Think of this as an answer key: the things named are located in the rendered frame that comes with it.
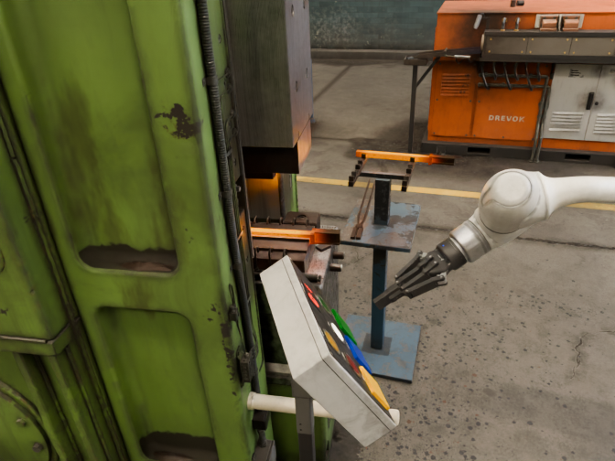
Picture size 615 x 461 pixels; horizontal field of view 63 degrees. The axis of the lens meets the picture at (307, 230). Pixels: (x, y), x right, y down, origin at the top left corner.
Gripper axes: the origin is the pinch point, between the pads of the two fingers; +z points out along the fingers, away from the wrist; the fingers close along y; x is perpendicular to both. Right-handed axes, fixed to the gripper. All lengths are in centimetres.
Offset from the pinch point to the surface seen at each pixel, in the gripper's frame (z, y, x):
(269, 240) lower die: 22, 49, 3
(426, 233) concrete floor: -43, 185, -149
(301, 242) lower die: 13.5, 44.4, -1.8
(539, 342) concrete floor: -47, 68, -151
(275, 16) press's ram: -16, 32, 61
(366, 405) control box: 14.9, -27.0, 5.6
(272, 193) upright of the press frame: 14, 75, 3
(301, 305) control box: 14.7, -11.7, 22.5
